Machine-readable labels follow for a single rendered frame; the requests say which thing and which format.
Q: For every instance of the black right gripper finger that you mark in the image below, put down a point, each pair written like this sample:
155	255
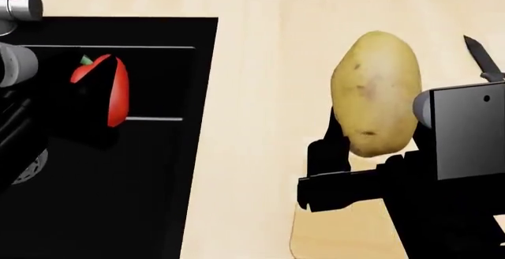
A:
329	155
422	139

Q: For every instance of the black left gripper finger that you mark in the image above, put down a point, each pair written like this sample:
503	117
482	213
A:
98	99

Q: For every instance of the red bell pepper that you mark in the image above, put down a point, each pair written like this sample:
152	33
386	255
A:
119	99

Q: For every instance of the yellow-brown potato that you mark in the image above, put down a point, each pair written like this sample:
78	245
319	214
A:
375	93

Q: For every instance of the light wooden cutting board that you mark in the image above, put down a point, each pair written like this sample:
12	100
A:
339	235

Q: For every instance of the round metal sink drain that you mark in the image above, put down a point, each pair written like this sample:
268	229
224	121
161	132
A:
36	168

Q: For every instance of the black kitchen sink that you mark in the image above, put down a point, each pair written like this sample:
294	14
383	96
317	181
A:
158	182

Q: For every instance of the black knife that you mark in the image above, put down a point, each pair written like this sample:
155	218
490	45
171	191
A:
482	60

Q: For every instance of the silver faucet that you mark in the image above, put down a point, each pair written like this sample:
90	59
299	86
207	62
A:
21	5

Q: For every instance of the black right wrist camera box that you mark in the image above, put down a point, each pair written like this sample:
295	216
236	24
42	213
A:
469	131

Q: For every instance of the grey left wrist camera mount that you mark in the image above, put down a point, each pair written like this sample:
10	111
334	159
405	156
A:
16	65

